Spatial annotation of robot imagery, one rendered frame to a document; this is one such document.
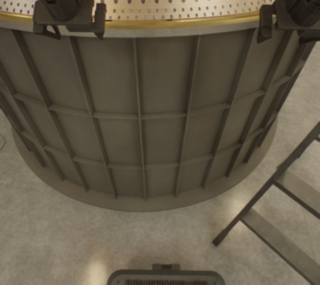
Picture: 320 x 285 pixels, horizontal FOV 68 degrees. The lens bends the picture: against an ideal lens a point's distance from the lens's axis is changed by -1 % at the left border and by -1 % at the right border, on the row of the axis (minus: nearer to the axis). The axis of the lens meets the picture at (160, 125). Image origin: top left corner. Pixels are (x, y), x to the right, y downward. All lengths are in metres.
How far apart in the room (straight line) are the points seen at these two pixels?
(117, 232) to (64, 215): 0.36
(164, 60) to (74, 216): 1.16
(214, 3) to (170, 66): 0.23
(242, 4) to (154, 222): 1.24
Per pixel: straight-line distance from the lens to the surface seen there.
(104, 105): 0.97
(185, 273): 1.26
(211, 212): 1.63
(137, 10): 0.74
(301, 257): 1.37
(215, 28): 0.76
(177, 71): 0.86
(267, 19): 0.55
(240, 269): 1.58
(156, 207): 1.58
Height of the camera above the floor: 1.48
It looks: 48 degrees down
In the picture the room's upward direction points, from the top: 1 degrees clockwise
